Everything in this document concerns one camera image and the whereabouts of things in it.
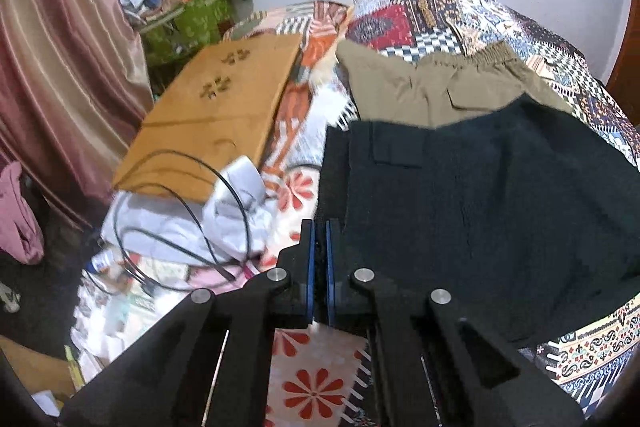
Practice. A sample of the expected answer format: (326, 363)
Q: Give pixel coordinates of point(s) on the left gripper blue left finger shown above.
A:
(310, 230)

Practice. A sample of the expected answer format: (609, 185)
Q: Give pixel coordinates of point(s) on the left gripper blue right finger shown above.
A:
(331, 235)

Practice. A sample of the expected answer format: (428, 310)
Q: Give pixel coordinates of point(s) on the black pants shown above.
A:
(525, 215)

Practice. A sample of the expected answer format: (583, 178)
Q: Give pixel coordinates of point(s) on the patchwork patterned bedspread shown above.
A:
(321, 377)

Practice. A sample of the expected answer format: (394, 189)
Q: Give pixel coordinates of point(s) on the wooden lap desk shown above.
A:
(219, 108)

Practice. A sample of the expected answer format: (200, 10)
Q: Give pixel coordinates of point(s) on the khaki pants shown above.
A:
(441, 88)

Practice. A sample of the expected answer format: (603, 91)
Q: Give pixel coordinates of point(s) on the green fabric storage box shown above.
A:
(186, 29)

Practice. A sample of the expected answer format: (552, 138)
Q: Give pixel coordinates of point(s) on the pink cloth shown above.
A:
(21, 236)

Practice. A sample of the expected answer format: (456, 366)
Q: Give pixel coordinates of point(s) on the red striped curtain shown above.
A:
(74, 90)

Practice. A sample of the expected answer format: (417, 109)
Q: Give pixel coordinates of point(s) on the brown wooden door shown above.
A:
(624, 83)

